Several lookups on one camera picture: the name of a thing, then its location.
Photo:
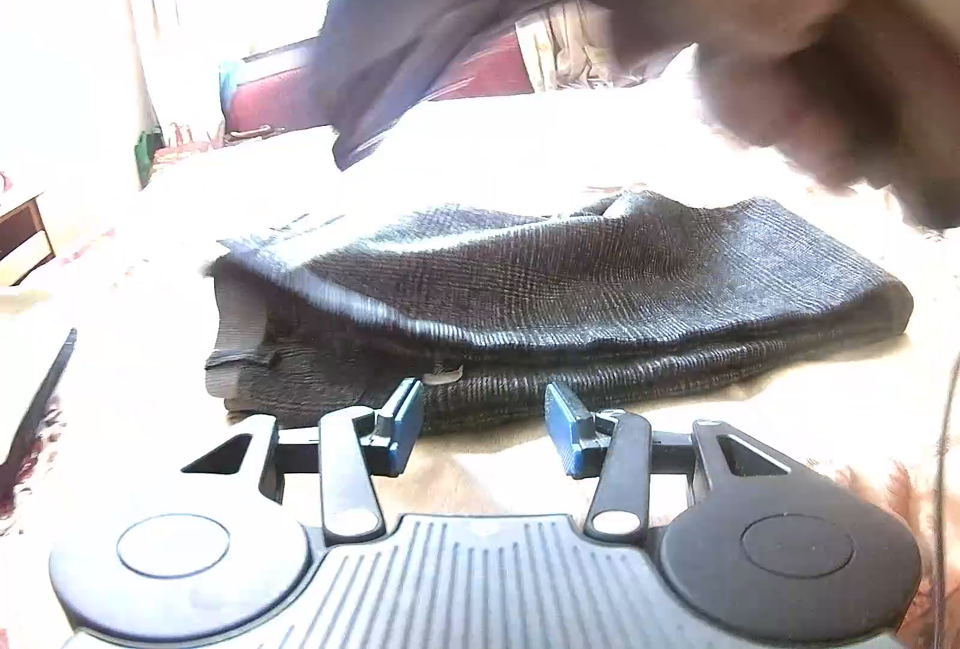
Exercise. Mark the dark flat object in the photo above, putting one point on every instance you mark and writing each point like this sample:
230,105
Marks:
45,398

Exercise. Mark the green object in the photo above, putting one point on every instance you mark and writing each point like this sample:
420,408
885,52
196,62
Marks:
148,154

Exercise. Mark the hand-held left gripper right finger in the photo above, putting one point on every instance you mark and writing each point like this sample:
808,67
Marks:
564,428

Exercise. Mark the cream patterned curtain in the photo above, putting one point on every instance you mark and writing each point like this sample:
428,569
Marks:
566,45

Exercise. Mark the wooden drawer cabinet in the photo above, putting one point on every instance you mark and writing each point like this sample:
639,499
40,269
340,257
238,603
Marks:
22,236

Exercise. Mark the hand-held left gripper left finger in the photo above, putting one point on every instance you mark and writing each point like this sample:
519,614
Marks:
403,420

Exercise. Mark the person's right hand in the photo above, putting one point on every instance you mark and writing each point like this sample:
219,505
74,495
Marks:
795,19

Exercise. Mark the grey plaid pants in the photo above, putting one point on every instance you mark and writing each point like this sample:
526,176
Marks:
570,289

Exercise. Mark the cream patterned bed blanket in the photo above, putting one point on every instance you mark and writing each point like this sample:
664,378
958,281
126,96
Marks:
750,139

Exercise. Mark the red headboard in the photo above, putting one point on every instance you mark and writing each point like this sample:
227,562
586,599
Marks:
270,90

